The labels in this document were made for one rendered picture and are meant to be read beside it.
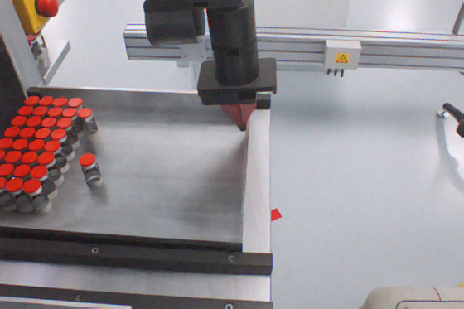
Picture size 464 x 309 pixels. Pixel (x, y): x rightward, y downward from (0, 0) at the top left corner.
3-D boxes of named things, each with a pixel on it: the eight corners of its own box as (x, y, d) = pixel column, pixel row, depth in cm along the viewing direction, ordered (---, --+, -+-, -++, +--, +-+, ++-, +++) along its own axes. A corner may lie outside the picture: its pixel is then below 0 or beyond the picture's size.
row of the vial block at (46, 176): (31, 214, 52) (19, 191, 49) (78, 119, 65) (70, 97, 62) (48, 215, 52) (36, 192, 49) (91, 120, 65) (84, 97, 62)
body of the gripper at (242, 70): (203, 71, 59) (195, 25, 54) (276, 68, 58) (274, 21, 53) (198, 101, 55) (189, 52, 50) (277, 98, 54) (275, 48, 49)
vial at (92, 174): (84, 188, 55) (76, 166, 52) (89, 176, 57) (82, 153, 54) (100, 189, 55) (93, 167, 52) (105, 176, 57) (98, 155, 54)
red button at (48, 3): (33, 21, 69) (26, -1, 67) (42, 10, 72) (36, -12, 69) (55, 21, 69) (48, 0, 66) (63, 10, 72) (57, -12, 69)
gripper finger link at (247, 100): (213, 113, 65) (205, 63, 59) (259, 112, 64) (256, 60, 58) (209, 145, 60) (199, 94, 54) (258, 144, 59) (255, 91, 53)
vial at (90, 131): (82, 140, 62) (74, 117, 59) (87, 130, 63) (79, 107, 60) (97, 141, 62) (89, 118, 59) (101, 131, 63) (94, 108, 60)
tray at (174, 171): (-37, 238, 50) (-50, 222, 47) (45, 103, 69) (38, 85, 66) (242, 258, 48) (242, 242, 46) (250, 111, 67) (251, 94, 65)
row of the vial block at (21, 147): (-2, 211, 52) (-16, 189, 49) (50, 118, 65) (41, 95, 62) (15, 213, 52) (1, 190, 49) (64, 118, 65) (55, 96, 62)
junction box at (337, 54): (323, 68, 149) (326, 46, 142) (321, 60, 152) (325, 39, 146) (357, 70, 148) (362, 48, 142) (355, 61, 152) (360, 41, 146)
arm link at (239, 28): (253, 1, 45) (253, -21, 49) (190, 5, 46) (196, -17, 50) (256, 55, 50) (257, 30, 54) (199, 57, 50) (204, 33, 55)
